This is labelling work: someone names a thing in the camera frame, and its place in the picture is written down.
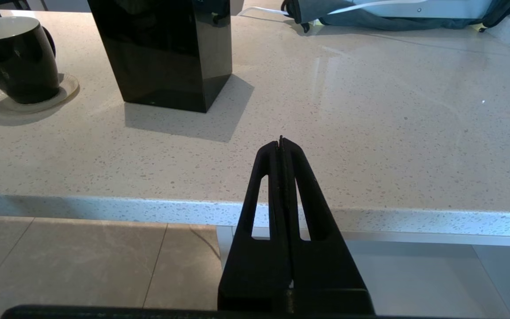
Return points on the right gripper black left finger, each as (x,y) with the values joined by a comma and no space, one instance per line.
(255,266)

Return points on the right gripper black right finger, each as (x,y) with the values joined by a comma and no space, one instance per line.
(326,266)

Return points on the black tissue box white lid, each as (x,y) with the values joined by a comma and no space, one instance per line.
(166,53)

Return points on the clear glass coaster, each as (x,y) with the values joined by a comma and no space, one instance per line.
(67,88)

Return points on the black cup white inside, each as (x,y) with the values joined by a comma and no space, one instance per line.
(20,62)

